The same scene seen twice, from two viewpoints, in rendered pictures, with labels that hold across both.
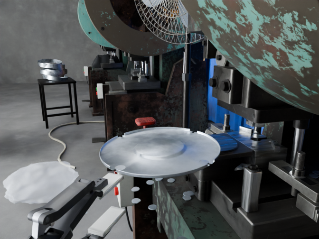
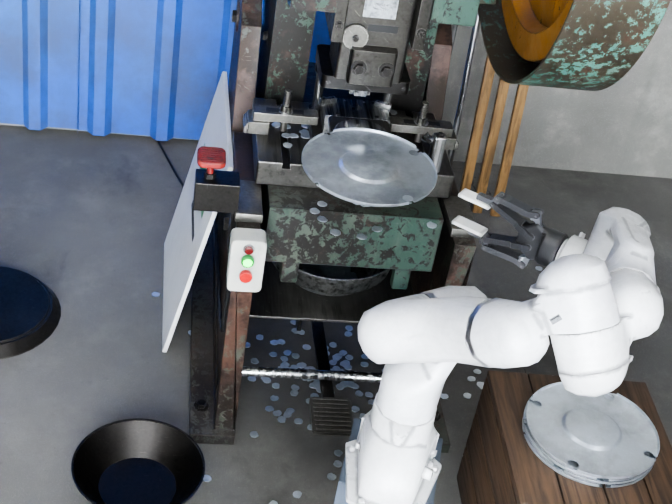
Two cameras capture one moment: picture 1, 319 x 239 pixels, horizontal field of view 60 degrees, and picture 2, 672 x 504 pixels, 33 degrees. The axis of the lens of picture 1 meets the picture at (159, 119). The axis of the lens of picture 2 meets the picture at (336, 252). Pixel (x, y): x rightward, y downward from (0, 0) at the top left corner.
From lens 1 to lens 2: 2.31 m
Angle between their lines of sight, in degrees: 77
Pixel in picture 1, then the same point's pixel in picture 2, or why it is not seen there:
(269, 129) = (278, 82)
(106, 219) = (471, 225)
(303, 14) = (615, 77)
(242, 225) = (439, 185)
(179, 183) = (331, 200)
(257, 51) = (570, 79)
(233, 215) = not seen: hidden behind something
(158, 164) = (408, 176)
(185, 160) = (406, 160)
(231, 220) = not seen: hidden behind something
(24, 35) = not seen: outside the picture
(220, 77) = (371, 61)
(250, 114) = (398, 88)
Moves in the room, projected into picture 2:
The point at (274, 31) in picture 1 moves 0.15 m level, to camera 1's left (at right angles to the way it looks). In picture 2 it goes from (595, 77) to (596, 110)
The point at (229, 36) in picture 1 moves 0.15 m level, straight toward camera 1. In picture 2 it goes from (561, 75) to (633, 98)
